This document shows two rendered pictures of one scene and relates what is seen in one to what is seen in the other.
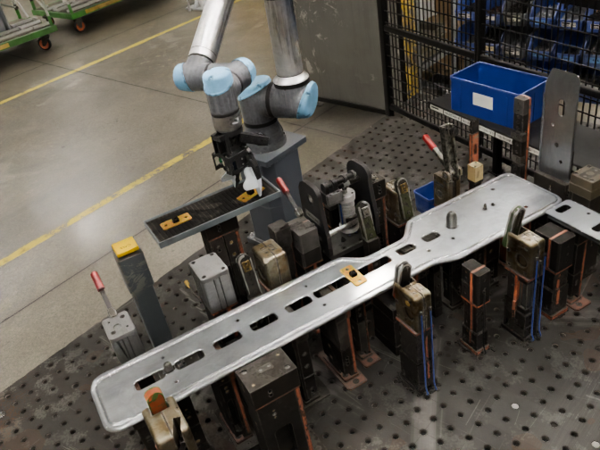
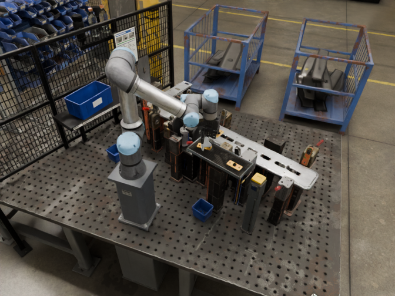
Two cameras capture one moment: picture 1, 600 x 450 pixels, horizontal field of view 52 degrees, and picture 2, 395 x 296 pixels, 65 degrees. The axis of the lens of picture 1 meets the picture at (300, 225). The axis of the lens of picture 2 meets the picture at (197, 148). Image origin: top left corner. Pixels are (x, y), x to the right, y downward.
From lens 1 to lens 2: 2.58 m
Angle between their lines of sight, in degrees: 86
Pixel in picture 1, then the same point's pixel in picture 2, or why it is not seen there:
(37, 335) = not seen: outside the picture
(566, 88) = (144, 62)
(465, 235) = not seen: hidden behind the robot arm
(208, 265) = (248, 154)
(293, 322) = (248, 143)
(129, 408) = (308, 172)
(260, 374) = (278, 140)
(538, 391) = not seen: hidden behind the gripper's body
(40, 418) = (303, 271)
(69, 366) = (271, 279)
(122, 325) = (285, 179)
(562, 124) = (145, 76)
